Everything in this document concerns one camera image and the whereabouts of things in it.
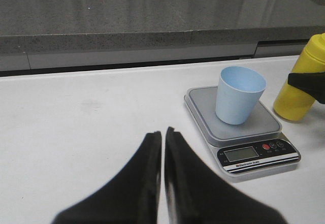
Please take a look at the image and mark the grey stone counter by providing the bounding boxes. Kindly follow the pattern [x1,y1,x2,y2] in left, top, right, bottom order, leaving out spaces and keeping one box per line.
[1,0,324,76]

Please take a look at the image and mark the light blue plastic cup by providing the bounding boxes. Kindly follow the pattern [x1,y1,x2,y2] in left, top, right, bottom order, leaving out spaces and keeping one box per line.
[215,66,267,125]

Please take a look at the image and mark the silver digital kitchen scale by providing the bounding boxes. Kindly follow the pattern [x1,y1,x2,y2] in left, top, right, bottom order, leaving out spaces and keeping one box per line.
[184,86,301,179]

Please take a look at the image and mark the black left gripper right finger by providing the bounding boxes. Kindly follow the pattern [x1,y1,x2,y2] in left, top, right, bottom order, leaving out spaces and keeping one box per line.
[165,127,286,223]

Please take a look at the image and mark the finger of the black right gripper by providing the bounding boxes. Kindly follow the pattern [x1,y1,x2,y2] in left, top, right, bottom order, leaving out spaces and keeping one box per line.
[287,72,324,104]

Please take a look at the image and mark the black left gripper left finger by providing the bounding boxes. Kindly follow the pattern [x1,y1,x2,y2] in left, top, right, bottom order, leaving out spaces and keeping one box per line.
[53,131,162,223]

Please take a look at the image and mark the yellow squeeze bottle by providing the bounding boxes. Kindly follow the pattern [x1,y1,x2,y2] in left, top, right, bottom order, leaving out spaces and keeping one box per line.
[273,34,324,121]

